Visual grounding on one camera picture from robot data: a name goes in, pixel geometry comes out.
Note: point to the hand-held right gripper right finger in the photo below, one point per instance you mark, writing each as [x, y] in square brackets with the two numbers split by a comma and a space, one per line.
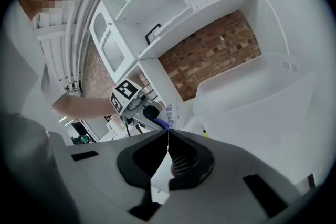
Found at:
[210, 204]

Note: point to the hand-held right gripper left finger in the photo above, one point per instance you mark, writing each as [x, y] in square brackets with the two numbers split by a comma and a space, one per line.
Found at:
[99, 173]

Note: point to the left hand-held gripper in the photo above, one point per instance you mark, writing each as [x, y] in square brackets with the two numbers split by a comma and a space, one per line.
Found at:
[126, 91]

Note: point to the blue wet wipes packet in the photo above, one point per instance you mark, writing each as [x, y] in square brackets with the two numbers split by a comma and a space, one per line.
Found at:
[172, 116]

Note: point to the translucent plastic storage bin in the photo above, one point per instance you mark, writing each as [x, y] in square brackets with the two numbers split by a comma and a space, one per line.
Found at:
[249, 112]

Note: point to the person's left forearm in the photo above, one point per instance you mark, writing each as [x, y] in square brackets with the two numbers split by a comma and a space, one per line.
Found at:
[84, 107]

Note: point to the pile of assorted lab items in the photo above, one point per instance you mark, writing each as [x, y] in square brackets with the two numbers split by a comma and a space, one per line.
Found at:
[84, 136]

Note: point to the white arched glass cabinet door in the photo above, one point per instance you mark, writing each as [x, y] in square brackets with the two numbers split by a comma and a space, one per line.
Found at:
[110, 49]

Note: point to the black-framed leaf picture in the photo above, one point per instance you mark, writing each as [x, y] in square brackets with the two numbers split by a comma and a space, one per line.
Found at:
[153, 34]

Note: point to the white illustrated book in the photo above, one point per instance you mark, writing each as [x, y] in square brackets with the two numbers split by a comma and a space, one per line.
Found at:
[176, 21]

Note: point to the brass door knob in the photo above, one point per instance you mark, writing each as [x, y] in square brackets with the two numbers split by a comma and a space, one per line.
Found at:
[109, 23]

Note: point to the person's light shirt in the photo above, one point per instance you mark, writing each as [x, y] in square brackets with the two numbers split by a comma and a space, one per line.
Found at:
[31, 65]

